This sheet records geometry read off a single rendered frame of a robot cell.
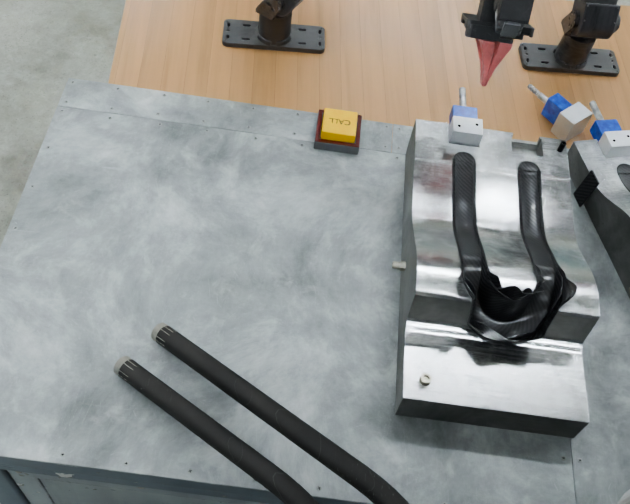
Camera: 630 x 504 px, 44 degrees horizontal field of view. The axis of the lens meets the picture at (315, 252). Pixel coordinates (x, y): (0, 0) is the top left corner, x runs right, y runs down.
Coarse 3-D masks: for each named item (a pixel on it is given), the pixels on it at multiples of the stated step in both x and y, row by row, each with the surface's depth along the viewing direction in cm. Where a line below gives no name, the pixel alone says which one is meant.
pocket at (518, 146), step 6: (516, 144) 133; (522, 144) 133; (528, 144) 133; (534, 144) 132; (540, 144) 132; (516, 150) 133; (522, 150) 133; (528, 150) 133; (534, 150) 133; (540, 150) 131
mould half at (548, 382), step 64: (448, 128) 130; (448, 192) 123; (512, 192) 124; (448, 256) 111; (512, 256) 113; (576, 256) 116; (448, 320) 111; (576, 320) 108; (448, 384) 107; (512, 384) 108; (576, 384) 109
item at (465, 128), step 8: (464, 88) 136; (464, 96) 134; (464, 104) 133; (456, 112) 131; (464, 112) 131; (472, 112) 131; (456, 120) 128; (464, 120) 128; (472, 120) 128; (480, 120) 128; (456, 128) 127; (464, 128) 127; (472, 128) 127; (480, 128) 127; (456, 136) 127; (464, 136) 127; (472, 136) 127; (480, 136) 127; (464, 144) 129; (472, 144) 129
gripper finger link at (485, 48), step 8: (480, 40) 116; (488, 40) 115; (480, 48) 120; (488, 48) 115; (480, 56) 120; (488, 56) 116; (480, 64) 121; (488, 64) 117; (480, 72) 121; (480, 80) 121
